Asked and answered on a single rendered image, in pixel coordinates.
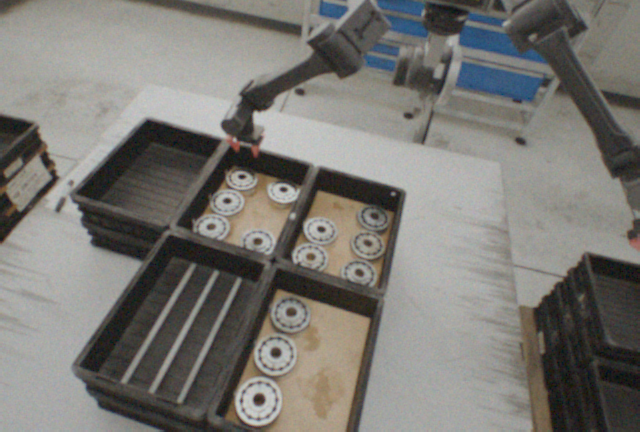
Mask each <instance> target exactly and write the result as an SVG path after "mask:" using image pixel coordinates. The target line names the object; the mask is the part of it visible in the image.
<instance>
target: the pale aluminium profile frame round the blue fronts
mask: <svg viewBox="0 0 640 432"><path fill-rule="evenodd" d="M607 1H608V0H597V1H596V2H595V5H594V7H593V9H592V10H591V12H590V14H589V16H590V19H589V21H588V22H587V25H588V27H589V30H587V31H585V32H584V33H582V34H580V35H578V36H576V38H575V37H574V38H572V39H571V40H570V42H572V46H573V48H574V50H575V51H576V54H577V51H579V49H580V48H581V46H582V44H583V42H584V41H585V39H586V37H587V36H588V34H589V32H590V31H591V28H592V26H593V24H594V23H595V21H596V19H597V18H599V16H600V14H601V13H602V11H603V9H604V8H605V6H606V3H607ZM312 6H313V0H305V7H304V17H303V28H302V39H301V50H300V56H301V55H303V54H304V53H306V52H308V51H309V50H311V49H312V47H310V46H309V45H308V44H307V43H306V42H305V41H306V40H307V38H308V34H309V25H310V23H312V24H316V25H315V28H314V30H313V32H314V31H315V30H316V29H317V25H323V24H324V23H326V21H328V20H331V23H332V24H333V25H335V24H336V23H338V21H339V20H340V19H335V18H330V17H325V16H321V15H316V14H312ZM593 18H594V20H593V21H592V23H591V25H590V26H589V24H590V22H591V20H592V19H593ZM313 32H312V33H313ZM382 38H384V39H390V40H394V41H399V42H403V43H408V44H414V45H418V46H423V47H425V46H426V43H427V39H428V37H427V38H422V37H418V36H413V35H408V34H403V33H398V32H394V31H388V32H386V33H385V34H384V35H383V36H382ZM459 46H462V45H459ZM462 48H463V56H467V57H471V58H476V59H480V60H486V61H491V62H495V63H500V64H505V65H510V66H515V67H519V68H524V69H529V70H534V71H539V72H544V73H548V74H553V77H552V80H551V81H550V83H549V85H548V87H547V88H543V87H540V88H539V90H538V92H537V93H536V95H535V97H534V99H532V103H534V105H532V103H528V102H526V101H523V100H519V99H514V98H513V99H509V98H504V97H500V96H495V95H491V94H485V93H480V92H476V91H471V90H467V89H461V88H457V87H454V89H453V91H452V94H453V95H457V96H463V97H467V98H472V99H477V100H481V101H487V102H491V104H496V105H500V106H505V107H509V108H515V109H519V110H520V113H521V118H522V123H520V122H515V121H511V120H505V119H501V118H496V117H492V116H487V115H482V114H477V113H473V112H468V111H464V110H459V109H454V108H450V107H445V106H440V105H435V104H434V107H433V112H437V113H443V114H447V115H452V116H456V117H460V118H466V119H470V120H475V121H479V122H484V123H489V124H494V125H498V126H503V127H507V128H513V129H517V131H522V132H521V134H520V137H521V138H520V137H517V138H516V139H515V141H516V143H518V144H520V145H525V144H526V141H525V140H524V139H526V138H527V136H528V134H529V133H530V131H531V128H532V127H534V125H535V123H536V122H537V120H538V118H539V117H540V115H541V113H542V111H543V110H544V108H545V106H546V105H547V102H548V100H549V99H550V97H551V95H552V94H553V92H554V90H555V88H557V87H558V85H559V83H560V81H559V80H558V77H557V76H555V74H554V72H553V71H552V69H551V68H550V66H549V65H548V64H544V63H539V62H534V61H529V60H524V59H519V58H515V57H510V56H504V55H500V54H495V53H490V52H486V50H480V49H476V48H471V47H466V46H462ZM357 73H359V74H364V76H369V77H373V78H378V79H382V80H387V81H392V80H393V74H394V73H391V72H386V71H381V70H377V69H372V68H367V67H363V68H361V69H360V71H358V72H357ZM305 83H307V84H313V85H317V86H321V87H326V88H330V89H335V90H340V91H345V92H349V93H354V94H358V95H364V96H368V97H373V98H377V99H382V100H386V101H391V103H396V104H400V105H405V106H408V108H407V112H405V113H403V117H404V118H405V119H409V120H410V119H414V115H412V114H411V113H412V112H414V109H415V108H419V109H422V107H423V104H424V101H422V100H421V99H420V97H419V93H420V92H418V91H414V90H410V95H409V96H407V97H403V96H398V95H394V94H389V93H384V92H379V91H375V90H370V89H366V88H360V87H356V86H351V85H347V84H342V83H338V82H332V81H328V80H323V79H319V78H315V79H313V80H310V81H307V82H305ZM302 87H303V84H301V85H299V86H297V88H296V89H295V90H294V92H295V93H296V94H298V95H302V94H304V93H305V91H304V89H302ZM539 92H544V94H543V95H542V97H540V93H539ZM528 112H532V113H531V116H530V117H529V113H528ZM523 138H524V139H523Z"/></svg>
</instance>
